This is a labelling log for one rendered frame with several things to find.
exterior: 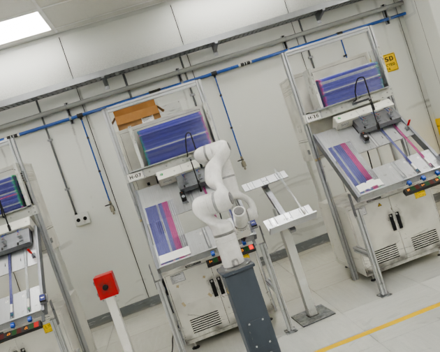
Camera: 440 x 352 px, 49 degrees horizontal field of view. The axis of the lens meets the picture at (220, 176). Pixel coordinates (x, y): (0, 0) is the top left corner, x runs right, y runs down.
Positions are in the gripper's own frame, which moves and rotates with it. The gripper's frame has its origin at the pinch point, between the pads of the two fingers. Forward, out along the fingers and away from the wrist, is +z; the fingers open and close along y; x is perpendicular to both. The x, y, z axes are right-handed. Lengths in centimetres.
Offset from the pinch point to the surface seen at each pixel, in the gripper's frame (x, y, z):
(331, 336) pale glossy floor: -69, 31, 33
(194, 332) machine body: -19, -51, 67
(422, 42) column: 196, 274, 65
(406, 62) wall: 200, 262, 90
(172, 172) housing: 73, -29, -3
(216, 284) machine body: 1, -25, 50
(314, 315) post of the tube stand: -42, 33, 61
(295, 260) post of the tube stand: -11.1, 31.8, 32.2
